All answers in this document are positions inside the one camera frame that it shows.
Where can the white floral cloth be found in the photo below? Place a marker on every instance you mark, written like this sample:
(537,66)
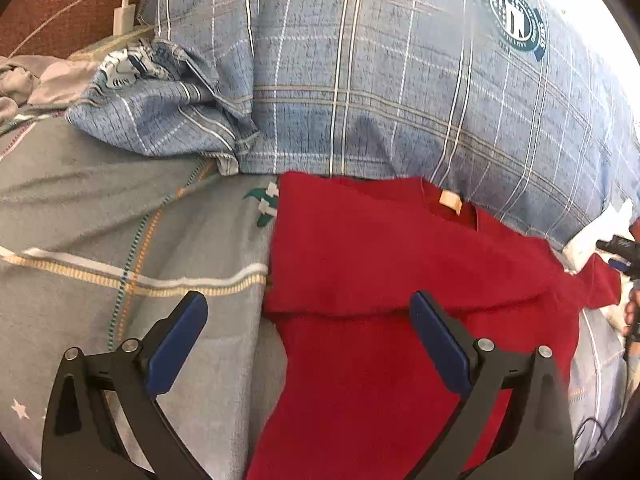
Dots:
(590,240)

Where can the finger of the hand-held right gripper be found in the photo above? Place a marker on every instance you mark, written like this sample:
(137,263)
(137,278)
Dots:
(620,246)
(619,263)

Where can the grey crumpled cloth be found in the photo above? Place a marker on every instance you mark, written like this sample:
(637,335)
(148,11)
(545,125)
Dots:
(30,82)

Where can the person's right hand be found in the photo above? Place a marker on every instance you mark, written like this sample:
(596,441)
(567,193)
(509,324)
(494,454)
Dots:
(631,310)

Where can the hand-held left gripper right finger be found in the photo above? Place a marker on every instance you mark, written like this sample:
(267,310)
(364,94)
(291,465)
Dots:
(440,347)

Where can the white phone charger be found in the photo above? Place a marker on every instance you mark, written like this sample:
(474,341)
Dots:
(124,19)

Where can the brown red headboard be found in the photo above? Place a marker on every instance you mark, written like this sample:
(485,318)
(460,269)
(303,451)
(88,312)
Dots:
(55,0)

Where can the red sweater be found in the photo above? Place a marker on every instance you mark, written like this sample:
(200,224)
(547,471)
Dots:
(380,260)

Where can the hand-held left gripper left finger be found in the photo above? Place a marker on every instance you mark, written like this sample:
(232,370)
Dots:
(177,347)

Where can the grey patterned bed sheet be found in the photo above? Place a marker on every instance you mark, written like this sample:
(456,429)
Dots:
(75,220)

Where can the blue plaid pillow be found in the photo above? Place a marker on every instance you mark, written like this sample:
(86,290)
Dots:
(380,75)

